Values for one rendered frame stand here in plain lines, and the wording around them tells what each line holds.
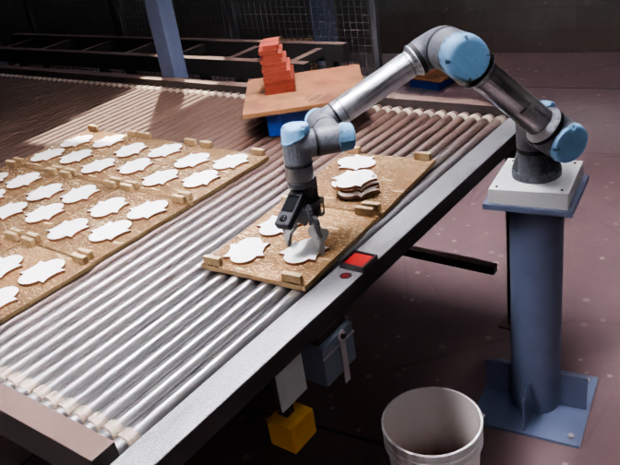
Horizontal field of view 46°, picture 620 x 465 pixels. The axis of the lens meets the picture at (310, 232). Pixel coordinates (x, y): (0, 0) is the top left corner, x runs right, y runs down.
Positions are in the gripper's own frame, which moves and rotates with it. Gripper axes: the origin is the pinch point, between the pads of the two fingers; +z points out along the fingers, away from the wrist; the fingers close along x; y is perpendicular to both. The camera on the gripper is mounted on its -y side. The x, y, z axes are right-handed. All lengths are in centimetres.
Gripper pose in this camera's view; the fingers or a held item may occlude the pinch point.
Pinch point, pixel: (304, 250)
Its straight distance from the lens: 199.8
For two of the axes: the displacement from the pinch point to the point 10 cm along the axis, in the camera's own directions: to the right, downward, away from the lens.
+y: 5.3, -4.0, 7.4
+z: 1.0, 9.0, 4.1
